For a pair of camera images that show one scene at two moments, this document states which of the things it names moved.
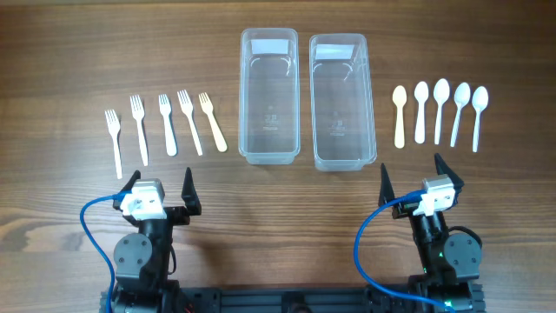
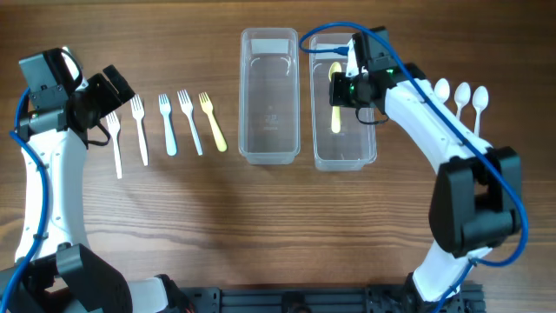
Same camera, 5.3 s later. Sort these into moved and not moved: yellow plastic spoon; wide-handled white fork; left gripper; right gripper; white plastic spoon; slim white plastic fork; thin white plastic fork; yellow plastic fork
Moved: yellow plastic spoon; left gripper; right gripper
Not moved: white plastic spoon; thin white plastic fork; slim white plastic fork; wide-handled white fork; yellow plastic fork
